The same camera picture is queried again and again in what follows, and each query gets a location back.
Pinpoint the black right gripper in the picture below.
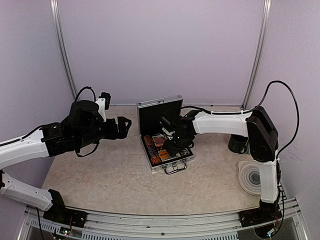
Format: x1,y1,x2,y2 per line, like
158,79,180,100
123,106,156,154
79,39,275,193
163,131,193,157

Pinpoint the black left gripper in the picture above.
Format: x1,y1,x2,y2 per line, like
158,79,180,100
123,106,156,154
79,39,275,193
75,116,131,149

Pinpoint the red playing card deck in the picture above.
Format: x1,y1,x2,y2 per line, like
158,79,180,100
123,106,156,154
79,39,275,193
152,135,167,147

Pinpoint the aluminium poker chip case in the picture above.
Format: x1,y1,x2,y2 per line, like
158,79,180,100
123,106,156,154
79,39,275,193
136,94,194,175

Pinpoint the blue round button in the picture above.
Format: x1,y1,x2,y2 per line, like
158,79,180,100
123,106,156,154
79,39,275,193
156,144,166,151

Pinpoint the orange round button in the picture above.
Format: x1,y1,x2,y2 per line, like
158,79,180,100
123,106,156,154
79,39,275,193
158,149,170,161

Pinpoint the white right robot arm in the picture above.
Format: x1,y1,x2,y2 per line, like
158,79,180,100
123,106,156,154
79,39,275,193
158,106,279,222

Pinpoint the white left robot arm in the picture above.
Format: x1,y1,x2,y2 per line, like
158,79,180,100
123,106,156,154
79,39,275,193
0,97,132,223

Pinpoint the red chip row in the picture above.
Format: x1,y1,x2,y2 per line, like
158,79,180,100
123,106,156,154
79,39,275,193
143,135,157,155

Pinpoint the dark green mug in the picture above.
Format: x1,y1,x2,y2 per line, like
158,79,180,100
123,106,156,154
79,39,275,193
228,134,249,154

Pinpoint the grey striped plate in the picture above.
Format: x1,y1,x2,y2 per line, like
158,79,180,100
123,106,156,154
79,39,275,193
237,161,261,196

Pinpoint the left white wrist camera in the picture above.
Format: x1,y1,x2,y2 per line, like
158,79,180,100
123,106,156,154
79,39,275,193
95,92,111,122

